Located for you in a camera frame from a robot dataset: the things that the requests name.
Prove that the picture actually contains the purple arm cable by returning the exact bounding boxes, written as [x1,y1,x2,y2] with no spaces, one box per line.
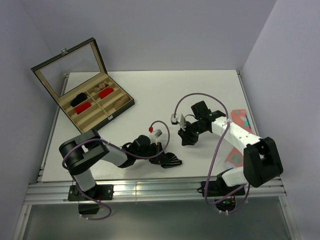
[173,92,251,214]
[61,121,171,221]

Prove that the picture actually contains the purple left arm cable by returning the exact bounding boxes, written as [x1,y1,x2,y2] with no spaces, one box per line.
[61,121,171,221]

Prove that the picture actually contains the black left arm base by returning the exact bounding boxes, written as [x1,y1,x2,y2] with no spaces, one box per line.
[67,184,114,216]

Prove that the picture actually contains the beige rolled sock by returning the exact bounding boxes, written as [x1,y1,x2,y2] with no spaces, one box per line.
[93,80,109,93]

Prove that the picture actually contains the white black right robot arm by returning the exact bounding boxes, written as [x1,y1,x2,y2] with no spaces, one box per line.
[171,101,284,195]

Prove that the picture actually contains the red rolled sock left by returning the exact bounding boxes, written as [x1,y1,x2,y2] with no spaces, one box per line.
[75,102,92,115]

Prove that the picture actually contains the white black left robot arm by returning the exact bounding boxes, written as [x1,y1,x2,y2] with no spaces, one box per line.
[59,130,175,200]

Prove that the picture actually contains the black compartment storage box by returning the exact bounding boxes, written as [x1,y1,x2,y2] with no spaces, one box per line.
[31,37,135,133]

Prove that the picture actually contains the aluminium rail frame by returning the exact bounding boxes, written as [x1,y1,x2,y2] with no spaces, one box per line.
[21,70,301,240]

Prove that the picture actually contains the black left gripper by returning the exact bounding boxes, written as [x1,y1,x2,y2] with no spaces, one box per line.
[135,142,170,165]

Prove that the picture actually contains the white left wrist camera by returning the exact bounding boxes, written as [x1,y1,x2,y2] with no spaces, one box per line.
[152,129,163,139]

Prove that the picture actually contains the tan ribbed sock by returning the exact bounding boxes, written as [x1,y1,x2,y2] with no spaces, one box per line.
[113,95,130,110]

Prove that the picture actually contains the black white striped sock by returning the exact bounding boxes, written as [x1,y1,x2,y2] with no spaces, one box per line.
[161,152,183,169]

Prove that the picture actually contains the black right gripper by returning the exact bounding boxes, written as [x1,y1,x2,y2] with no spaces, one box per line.
[178,120,207,147]

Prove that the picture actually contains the red rolled sock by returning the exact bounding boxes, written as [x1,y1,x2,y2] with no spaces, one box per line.
[99,87,114,99]
[75,102,92,115]

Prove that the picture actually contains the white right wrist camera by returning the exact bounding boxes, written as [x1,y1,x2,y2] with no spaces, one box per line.
[170,113,187,131]

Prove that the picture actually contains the red rolled sock right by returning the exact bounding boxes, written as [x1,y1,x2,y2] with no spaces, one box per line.
[99,87,114,99]

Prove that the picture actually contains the black rolled sock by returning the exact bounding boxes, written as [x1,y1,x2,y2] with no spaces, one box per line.
[70,92,88,108]

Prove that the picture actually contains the pink patterned sock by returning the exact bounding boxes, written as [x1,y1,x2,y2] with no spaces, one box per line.
[224,109,253,170]

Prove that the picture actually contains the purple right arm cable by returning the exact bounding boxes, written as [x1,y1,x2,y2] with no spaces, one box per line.
[173,92,251,214]

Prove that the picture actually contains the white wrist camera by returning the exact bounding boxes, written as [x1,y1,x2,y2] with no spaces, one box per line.
[152,129,163,139]
[170,113,187,131]

